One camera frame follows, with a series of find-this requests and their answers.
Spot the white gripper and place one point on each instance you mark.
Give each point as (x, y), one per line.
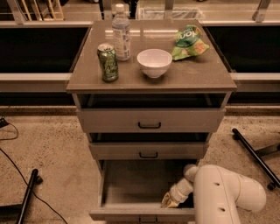
(176, 193)

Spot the grey bottom drawer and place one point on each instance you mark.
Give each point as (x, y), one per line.
(132, 190)

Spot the grey drawer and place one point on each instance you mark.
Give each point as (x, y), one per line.
(138, 120)
(121, 151)
(132, 190)

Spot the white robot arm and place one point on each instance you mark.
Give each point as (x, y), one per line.
(217, 193)

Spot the grey middle drawer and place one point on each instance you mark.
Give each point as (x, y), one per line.
(121, 151)

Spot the grey drawer cabinet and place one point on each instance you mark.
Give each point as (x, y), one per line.
(200, 82)

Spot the grey top drawer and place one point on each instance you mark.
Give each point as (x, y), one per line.
(138, 120)

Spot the black right stand leg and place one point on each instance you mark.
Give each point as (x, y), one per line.
(258, 157)

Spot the black stand leg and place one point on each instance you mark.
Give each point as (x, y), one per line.
(18, 211)
(258, 157)

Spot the white ceramic bowl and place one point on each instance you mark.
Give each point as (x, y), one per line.
(154, 62)

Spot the black left stand leg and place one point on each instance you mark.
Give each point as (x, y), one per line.
(18, 211)

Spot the green chip bag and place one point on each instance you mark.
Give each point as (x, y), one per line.
(188, 43)

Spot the green soda can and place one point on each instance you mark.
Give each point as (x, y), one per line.
(108, 63)

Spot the clear plastic water bottle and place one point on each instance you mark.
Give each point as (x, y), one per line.
(121, 33)

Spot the metal railing frame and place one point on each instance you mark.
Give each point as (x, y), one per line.
(219, 13)

